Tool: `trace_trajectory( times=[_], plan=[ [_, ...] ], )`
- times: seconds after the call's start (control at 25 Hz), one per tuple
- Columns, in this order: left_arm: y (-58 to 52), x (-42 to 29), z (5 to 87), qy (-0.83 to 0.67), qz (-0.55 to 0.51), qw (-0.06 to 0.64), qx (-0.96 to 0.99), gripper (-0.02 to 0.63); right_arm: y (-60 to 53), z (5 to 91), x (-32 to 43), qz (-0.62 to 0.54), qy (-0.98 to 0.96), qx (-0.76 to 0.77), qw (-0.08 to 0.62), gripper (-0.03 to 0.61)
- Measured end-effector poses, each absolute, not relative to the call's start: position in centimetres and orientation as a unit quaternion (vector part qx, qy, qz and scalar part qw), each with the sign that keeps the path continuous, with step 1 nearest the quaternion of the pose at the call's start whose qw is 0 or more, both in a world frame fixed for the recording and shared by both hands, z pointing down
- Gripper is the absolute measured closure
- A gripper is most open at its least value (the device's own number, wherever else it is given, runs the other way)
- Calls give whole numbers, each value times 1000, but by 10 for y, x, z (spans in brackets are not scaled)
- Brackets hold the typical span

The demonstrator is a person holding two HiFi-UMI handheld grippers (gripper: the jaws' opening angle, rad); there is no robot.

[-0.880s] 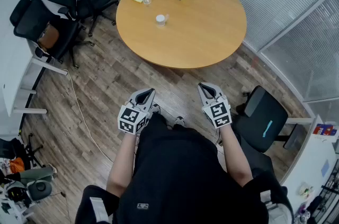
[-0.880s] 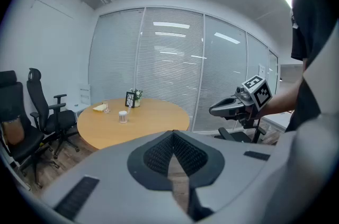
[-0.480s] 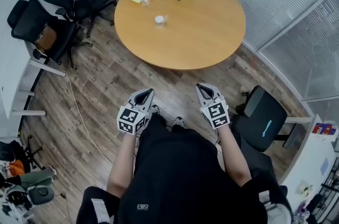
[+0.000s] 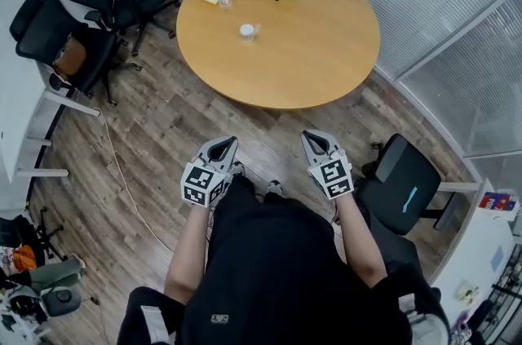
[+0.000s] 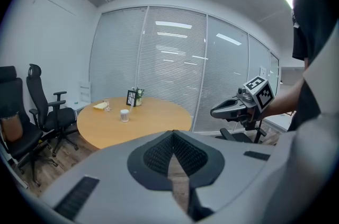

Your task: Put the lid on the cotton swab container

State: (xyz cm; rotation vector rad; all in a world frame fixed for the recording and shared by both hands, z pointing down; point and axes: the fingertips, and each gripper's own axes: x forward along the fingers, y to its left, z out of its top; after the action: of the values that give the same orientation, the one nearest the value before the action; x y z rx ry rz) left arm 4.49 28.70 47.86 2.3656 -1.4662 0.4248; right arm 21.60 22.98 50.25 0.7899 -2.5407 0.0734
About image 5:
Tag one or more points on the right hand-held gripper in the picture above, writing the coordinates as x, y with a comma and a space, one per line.
260, 93

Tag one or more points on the brown cushion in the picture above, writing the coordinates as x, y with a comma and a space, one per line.
12, 129

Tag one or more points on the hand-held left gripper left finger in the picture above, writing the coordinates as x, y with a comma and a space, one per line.
106, 164

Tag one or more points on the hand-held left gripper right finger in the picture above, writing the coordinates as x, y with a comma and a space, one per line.
238, 178

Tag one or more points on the clear cotton swab container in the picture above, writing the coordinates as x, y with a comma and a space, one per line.
124, 115

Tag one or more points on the black office chair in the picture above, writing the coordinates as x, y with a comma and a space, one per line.
238, 136
57, 118
16, 143

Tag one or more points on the black picture frame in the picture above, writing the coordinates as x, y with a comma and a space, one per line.
131, 98

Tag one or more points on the potted white flower plant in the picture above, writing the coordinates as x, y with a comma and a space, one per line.
139, 97

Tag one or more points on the person's right forearm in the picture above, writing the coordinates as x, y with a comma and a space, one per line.
286, 101

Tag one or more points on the white wall rack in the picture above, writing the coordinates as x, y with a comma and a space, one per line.
84, 93

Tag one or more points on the person's black shirt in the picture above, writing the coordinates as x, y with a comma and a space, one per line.
315, 32

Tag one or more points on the clear glass mug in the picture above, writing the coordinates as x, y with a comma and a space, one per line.
107, 106

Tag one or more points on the white side table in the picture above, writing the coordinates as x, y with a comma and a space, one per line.
76, 106

